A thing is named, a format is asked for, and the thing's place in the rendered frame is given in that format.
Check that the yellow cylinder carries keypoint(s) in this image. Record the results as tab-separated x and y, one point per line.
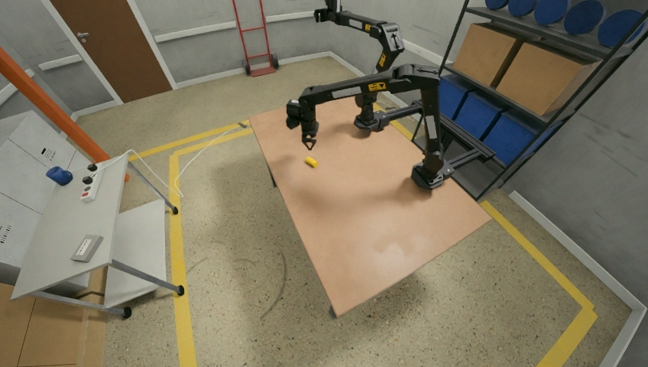
311	161

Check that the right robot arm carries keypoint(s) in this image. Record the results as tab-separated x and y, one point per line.
380	30

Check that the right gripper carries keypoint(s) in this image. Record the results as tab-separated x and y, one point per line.
322	17

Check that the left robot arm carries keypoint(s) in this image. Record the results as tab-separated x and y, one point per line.
405	76

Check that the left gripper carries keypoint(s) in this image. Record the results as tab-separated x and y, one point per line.
313	129

